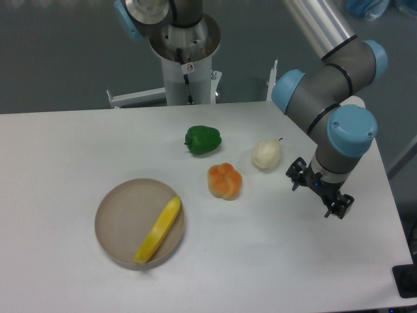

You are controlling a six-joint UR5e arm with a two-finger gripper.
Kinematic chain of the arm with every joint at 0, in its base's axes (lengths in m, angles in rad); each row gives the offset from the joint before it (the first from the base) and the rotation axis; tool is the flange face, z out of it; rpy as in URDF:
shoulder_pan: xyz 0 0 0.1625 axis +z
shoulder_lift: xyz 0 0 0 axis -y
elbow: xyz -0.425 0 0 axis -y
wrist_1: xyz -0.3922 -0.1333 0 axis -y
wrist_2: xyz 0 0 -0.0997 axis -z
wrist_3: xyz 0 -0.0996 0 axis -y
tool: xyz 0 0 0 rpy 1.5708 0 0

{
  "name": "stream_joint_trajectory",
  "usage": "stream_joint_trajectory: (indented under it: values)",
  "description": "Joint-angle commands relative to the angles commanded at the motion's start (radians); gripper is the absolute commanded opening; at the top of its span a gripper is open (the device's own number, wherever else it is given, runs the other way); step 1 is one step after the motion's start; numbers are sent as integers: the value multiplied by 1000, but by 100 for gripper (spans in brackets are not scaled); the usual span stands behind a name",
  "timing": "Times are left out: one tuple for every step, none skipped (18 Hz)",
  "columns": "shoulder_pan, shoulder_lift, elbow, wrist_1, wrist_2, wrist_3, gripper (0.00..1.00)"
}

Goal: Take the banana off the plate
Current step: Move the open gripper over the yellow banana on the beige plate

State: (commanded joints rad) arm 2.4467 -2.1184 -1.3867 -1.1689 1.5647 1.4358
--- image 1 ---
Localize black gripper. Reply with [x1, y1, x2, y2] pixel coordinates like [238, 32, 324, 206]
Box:
[285, 157, 354, 219]

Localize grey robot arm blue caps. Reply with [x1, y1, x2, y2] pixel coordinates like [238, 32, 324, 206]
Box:
[113, 1, 388, 218]

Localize yellow banana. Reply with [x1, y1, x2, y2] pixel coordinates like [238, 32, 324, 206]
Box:
[134, 196, 182, 264]

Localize beige round plate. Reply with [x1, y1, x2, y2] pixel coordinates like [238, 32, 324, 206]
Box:
[94, 178, 186, 271]

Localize white pear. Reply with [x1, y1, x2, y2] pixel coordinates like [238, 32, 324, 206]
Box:
[251, 138, 282, 170]

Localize orange knotted bread roll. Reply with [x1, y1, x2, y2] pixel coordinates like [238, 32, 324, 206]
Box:
[207, 162, 243, 201]

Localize black device at table edge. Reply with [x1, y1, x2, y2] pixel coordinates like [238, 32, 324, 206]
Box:
[392, 264, 416, 299]

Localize green bell pepper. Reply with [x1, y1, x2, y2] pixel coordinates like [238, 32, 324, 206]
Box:
[184, 125, 222, 155]

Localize blue plastic bag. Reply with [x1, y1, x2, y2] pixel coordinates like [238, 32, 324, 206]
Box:
[343, 0, 390, 21]

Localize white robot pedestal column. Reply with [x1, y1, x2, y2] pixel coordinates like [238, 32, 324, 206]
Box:
[149, 14, 221, 106]

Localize white metal frame bracket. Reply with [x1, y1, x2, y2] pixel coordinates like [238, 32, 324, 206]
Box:
[106, 87, 166, 108]

